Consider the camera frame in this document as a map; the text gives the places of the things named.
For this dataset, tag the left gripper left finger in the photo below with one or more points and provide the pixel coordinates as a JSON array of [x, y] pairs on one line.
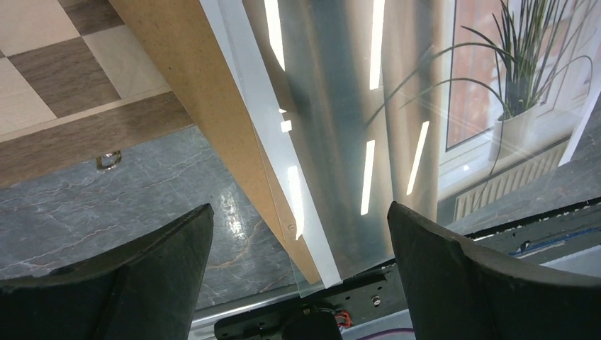
[[144, 289]]

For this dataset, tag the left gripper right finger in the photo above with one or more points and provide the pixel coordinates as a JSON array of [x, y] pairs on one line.
[[458, 289]]

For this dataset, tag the window plant photo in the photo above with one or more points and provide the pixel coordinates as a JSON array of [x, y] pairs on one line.
[[422, 117]]

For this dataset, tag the wooden chessboard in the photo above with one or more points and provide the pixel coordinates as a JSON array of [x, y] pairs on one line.
[[75, 85]]

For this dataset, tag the brown frame backing board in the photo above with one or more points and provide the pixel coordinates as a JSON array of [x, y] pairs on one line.
[[180, 41]]

